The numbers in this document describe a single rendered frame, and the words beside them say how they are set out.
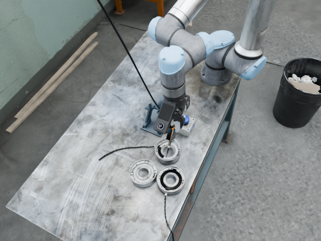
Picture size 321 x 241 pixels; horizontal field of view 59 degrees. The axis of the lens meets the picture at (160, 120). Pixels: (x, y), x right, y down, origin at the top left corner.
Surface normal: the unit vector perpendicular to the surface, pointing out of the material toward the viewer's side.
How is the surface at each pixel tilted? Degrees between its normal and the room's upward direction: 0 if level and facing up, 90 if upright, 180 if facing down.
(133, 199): 0
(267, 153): 0
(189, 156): 0
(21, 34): 90
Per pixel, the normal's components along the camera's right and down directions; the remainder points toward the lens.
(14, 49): 0.89, 0.33
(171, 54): -0.07, -0.59
